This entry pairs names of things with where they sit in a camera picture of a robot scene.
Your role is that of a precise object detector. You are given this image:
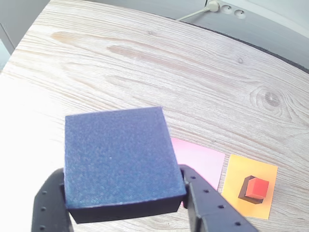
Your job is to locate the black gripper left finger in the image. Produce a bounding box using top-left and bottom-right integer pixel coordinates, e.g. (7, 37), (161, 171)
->
(31, 168), (74, 232)

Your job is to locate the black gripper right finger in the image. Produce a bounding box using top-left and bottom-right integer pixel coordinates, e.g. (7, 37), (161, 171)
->
(178, 164), (260, 232)

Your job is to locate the small black cube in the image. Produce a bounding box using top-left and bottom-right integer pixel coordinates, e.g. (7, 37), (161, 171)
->
(238, 175), (265, 205)

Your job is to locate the small red cube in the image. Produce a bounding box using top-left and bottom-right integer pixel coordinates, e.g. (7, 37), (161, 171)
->
(245, 177), (270, 200)

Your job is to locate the medium black cube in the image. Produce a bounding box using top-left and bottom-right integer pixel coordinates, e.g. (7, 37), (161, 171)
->
(64, 106), (187, 224)

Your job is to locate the pink paper sheet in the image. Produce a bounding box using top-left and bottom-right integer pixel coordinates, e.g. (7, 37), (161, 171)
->
(170, 137), (225, 208)

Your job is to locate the orange paper sheet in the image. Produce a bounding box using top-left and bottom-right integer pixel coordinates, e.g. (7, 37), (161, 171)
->
(221, 154), (278, 220)

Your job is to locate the beige plug in socket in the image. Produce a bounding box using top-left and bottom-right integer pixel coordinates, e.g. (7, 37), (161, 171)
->
(206, 0), (222, 13)

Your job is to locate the white plug cable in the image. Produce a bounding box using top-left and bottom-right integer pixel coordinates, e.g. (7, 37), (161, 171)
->
(177, 7), (210, 22)

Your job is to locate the white wall cable duct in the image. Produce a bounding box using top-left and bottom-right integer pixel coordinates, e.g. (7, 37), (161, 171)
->
(205, 0), (309, 39)

